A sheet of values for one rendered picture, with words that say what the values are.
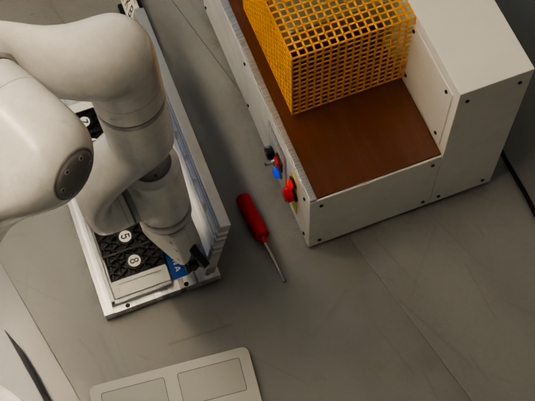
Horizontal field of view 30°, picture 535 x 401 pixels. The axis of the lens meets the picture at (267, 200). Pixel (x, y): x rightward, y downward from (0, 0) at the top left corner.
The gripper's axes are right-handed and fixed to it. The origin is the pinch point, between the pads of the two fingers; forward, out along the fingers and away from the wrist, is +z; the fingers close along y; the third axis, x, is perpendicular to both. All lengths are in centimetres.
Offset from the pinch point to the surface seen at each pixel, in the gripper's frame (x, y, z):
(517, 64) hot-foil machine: 47, 29, -31
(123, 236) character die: -3.9, -10.1, 2.5
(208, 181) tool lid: 8.5, 1.0, -14.8
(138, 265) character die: -5.9, -4.3, 2.7
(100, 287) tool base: -12.8, -6.6, 3.6
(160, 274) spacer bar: -4.5, -0.3, 3.0
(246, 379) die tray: -7.6, 22.5, 5.7
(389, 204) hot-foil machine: 30.0, 21.2, -0.6
